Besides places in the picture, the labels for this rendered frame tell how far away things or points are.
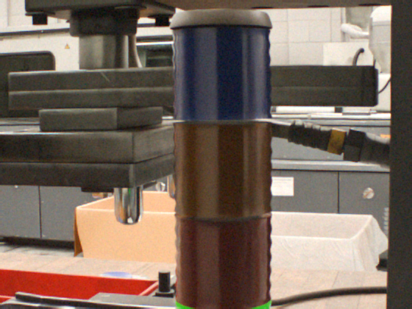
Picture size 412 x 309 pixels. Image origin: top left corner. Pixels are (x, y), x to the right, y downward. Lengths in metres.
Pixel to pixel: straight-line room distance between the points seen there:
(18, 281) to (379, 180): 4.22
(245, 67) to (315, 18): 6.75
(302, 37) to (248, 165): 6.76
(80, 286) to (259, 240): 0.62
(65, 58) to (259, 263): 5.42
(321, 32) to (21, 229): 3.14
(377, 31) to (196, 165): 5.01
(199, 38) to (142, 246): 2.65
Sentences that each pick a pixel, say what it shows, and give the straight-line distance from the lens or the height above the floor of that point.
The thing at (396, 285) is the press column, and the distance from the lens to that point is 0.49.
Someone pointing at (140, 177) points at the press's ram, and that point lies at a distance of 0.51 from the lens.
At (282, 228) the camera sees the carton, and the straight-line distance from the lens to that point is 3.36.
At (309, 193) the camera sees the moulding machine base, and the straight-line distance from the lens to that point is 5.10.
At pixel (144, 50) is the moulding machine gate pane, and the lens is 5.38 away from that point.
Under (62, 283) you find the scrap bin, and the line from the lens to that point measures 0.91.
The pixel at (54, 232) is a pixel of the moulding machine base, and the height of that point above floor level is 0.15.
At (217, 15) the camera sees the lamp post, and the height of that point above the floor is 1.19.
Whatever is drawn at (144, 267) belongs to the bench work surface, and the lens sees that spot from 1.19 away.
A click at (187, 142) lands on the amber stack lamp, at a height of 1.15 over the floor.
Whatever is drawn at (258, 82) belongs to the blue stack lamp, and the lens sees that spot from 0.28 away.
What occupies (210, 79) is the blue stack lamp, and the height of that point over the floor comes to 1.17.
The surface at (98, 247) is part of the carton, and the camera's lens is 3.00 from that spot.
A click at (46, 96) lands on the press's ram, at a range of 0.56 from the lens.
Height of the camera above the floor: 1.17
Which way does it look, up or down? 7 degrees down
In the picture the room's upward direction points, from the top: 1 degrees counter-clockwise
